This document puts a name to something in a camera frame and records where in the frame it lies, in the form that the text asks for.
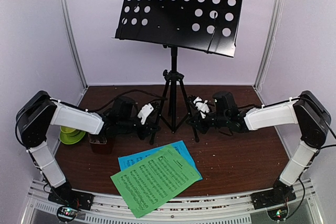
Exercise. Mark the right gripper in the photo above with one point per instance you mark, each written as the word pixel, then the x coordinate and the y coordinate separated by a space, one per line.
pixel 201 126

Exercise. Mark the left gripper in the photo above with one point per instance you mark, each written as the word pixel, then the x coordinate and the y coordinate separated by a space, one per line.
pixel 149 125

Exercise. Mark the black music stand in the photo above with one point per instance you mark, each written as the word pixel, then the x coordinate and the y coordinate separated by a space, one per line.
pixel 209 26

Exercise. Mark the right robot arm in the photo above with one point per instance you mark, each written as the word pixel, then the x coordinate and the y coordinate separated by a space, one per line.
pixel 303 115

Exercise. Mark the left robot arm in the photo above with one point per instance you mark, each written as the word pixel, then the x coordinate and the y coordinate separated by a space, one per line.
pixel 42 112

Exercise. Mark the blue sheet music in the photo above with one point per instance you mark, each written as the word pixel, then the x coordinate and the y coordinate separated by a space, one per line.
pixel 127 161

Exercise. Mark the brown metronome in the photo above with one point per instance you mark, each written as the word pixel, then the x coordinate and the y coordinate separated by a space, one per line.
pixel 101 144

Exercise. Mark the green sheet music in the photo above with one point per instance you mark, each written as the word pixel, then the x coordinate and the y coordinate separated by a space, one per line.
pixel 150 183

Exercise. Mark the green saucer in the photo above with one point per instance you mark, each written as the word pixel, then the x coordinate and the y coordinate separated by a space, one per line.
pixel 69 140

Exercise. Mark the green bowl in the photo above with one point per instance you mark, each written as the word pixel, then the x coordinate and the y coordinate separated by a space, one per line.
pixel 69 131

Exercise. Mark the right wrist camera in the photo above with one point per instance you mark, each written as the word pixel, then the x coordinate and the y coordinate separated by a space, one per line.
pixel 200 105

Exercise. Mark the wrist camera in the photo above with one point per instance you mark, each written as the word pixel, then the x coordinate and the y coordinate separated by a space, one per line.
pixel 146 111
pixel 200 105

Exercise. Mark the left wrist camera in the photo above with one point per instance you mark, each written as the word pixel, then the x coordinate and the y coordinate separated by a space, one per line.
pixel 146 111

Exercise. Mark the front aluminium rail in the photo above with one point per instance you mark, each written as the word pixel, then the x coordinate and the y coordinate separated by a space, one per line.
pixel 231 208

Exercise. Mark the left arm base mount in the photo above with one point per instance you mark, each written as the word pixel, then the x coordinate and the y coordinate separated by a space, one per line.
pixel 73 206

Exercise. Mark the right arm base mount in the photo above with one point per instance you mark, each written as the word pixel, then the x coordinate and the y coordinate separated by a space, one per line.
pixel 276 204

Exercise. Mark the right aluminium frame post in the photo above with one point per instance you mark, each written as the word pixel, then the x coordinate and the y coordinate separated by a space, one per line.
pixel 269 44

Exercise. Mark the aluminium frame post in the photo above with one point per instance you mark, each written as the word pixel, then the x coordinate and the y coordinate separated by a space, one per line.
pixel 72 43
pixel 269 44

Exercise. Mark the left aluminium frame post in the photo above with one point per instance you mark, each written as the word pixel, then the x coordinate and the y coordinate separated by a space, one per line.
pixel 72 43

